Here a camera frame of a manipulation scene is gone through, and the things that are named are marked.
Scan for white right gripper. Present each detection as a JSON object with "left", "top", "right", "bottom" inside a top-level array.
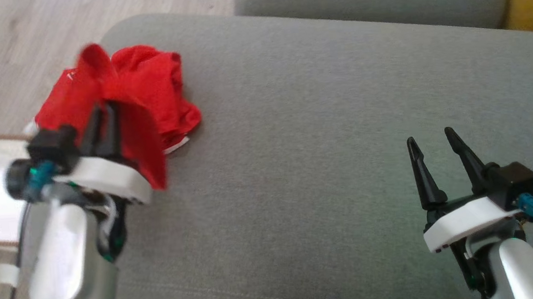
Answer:
[{"left": 406, "top": 123, "right": 527, "bottom": 255}]

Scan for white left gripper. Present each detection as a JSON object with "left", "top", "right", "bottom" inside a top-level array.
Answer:
[{"left": 48, "top": 98, "right": 153, "bottom": 211}]

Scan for large grey sofa ottoman cushion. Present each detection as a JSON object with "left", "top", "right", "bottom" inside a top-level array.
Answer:
[{"left": 88, "top": 0, "right": 533, "bottom": 299}]

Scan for left arm cable teal plug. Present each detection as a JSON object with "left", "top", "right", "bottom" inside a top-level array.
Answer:
[{"left": 0, "top": 162, "right": 66, "bottom": 299}]

